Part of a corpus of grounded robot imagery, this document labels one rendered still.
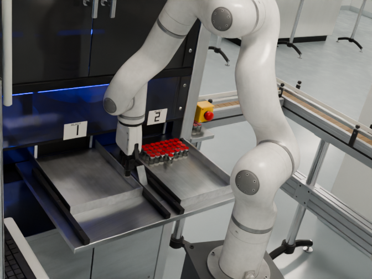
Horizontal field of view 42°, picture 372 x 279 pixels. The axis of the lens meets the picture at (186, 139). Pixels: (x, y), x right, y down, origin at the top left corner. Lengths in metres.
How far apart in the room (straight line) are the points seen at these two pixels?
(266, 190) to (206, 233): 1.80
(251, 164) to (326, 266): 1.92
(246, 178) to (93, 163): 0.76
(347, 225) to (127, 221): 1.30
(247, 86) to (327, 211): 1.47
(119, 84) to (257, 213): 0.51
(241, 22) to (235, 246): 0.61
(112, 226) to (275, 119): 0.61
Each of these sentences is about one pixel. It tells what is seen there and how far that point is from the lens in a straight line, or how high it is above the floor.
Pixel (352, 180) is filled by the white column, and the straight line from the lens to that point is 3.16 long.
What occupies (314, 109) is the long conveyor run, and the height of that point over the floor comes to 0.93.
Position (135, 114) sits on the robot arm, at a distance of 1.45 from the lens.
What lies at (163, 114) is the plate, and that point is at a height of 1.02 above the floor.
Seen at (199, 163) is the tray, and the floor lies 0.88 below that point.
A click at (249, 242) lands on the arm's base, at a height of 1.01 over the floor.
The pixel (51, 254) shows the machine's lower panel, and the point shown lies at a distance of 2.00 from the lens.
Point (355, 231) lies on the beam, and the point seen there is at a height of 0.50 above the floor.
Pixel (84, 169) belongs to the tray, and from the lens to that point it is 1.75.
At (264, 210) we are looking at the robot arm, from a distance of 1.25.
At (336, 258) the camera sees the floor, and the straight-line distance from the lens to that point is 3.13.
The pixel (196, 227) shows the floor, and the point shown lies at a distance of 2.99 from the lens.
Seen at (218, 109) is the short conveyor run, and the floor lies 0.93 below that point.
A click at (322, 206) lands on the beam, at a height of 0.50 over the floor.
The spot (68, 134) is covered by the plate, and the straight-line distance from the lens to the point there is 1.70.
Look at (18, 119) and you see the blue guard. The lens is 1.60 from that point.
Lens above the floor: 1.84
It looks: 28 degrees down
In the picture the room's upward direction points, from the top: 11 degrees clockwise
